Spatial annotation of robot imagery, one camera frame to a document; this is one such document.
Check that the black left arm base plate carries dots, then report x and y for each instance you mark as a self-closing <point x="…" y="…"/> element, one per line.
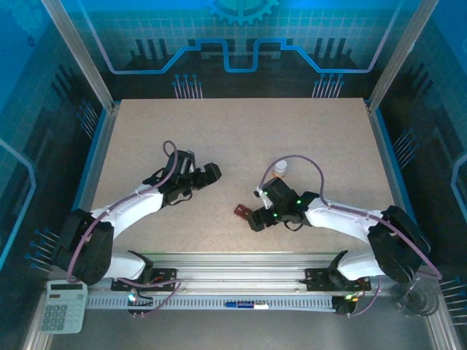
<point x="164" y="277"/>

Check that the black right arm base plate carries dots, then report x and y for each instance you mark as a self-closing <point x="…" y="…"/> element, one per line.
<point x="317" y="279"/>

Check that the table side rail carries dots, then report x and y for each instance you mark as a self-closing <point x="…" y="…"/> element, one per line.
<point x="96" y="171"/>
<point x="384" y="164"/>

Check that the right aluminium frame post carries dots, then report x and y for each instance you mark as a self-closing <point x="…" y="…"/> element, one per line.
<point x="399" y="54"/>

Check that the red pill organizer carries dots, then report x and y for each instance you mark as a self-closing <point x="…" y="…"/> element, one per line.
<point x="241" y="210"/>

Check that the left aluminium frame post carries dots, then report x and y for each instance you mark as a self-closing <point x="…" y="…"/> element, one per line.
<point x="81" y="54"/>

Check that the blue white marker pen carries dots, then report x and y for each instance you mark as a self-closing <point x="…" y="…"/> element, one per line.
<point x="246" y="305"/>

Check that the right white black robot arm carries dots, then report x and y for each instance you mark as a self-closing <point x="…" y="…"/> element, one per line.
<point x="339" y="218"/>

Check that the left controller board with LED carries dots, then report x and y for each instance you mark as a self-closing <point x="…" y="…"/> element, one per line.
<point x="133" y="297"/>

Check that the aluminium frame post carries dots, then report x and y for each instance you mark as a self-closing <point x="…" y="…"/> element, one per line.
<point x="81" y="54"/>
<point x="399" y="54"/>

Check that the controller board with led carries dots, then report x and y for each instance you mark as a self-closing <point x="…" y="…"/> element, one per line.
<point x="343" y="306"/>
<point x="133" y="297"/>

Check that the aluminium front frame corner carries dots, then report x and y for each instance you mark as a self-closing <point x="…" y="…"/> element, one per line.
<point x="443" y="335"/>
<point x="34" y="335"/>

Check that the left table side rail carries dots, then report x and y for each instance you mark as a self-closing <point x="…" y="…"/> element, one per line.
<point x="96" y="171"/>

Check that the clear glass beaker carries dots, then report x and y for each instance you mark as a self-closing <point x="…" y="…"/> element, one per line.
<point x="417" y="297"/>

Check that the white desk calculator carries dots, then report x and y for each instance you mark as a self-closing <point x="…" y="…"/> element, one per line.
<point x="63" y="308"/>

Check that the aluminium front mounting rail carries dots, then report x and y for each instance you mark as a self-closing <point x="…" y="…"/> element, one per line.
<point x="237" y="270"/>

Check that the right table side rail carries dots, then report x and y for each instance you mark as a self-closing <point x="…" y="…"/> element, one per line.
<point x="384" y="164"/>

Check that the white vitamin pill bottle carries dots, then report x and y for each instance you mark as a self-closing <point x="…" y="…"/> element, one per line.
<point x="281" y="174"/>

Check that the right controller board with LED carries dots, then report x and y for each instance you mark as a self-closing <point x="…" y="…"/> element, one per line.
<point x="343" y="306"/>

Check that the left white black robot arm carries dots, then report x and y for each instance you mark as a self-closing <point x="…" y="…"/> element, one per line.
<point x="135" y="206"/>

